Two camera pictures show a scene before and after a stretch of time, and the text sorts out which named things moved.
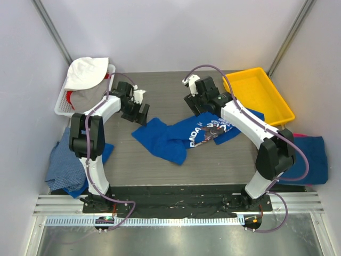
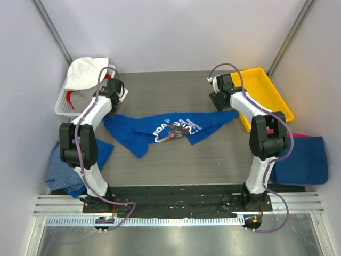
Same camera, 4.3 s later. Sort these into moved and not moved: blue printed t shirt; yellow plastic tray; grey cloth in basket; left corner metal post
Moved: blue printed t shirt
Not moved: yellow plastic tray; grey cloth in basket; left corner metal post
